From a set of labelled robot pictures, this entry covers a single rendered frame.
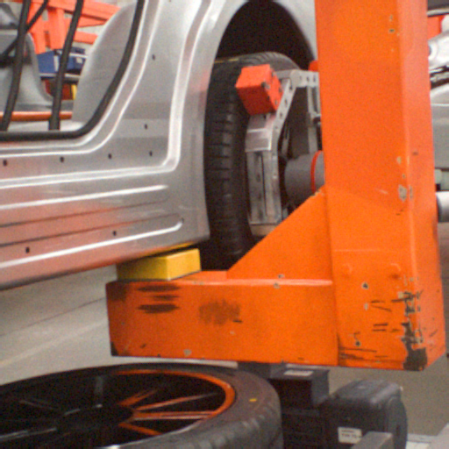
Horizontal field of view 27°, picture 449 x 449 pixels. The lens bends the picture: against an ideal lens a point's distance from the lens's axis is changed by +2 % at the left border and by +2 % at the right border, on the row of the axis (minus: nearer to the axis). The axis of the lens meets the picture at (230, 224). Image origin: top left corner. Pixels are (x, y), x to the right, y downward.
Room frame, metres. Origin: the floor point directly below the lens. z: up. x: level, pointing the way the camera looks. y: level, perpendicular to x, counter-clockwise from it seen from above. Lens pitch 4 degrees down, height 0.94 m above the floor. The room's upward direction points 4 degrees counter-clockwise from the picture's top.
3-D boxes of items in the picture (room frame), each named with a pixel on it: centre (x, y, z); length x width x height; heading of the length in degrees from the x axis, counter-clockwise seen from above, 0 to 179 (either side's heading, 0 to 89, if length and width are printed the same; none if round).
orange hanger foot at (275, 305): (1.89, 0.01, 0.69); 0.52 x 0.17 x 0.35; 62
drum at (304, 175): (2.32, -0.27, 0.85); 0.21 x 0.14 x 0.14; 62
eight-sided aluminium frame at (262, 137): (2.36, -0.20, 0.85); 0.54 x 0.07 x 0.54; 152
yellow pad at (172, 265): (1.98, 0.16, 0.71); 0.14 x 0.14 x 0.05; 62
